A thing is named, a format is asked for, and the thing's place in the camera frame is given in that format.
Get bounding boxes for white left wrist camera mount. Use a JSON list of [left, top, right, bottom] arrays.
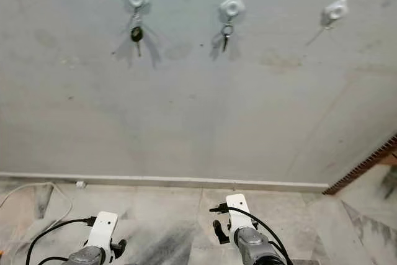
[[87, 211, 120, 257]]

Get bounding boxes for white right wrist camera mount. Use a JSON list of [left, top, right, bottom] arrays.
[[225, 194, 252, 236]]

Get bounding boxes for black fob key bunch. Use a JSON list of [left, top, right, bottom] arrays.
[[130, 9, 145, 58]]

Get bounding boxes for black left wrist camera cable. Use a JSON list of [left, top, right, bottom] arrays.
[[26, 216, 97, 265]]

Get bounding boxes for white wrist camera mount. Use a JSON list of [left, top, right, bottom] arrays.
[[225, 194, 252, 236], [87, 211, 120, 257]]

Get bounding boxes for white floor cable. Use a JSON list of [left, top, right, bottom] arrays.
[[0, 182, 73, 241]]

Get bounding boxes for dark keys on ring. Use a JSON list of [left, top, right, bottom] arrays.
[[221, 22, 234, 53]]

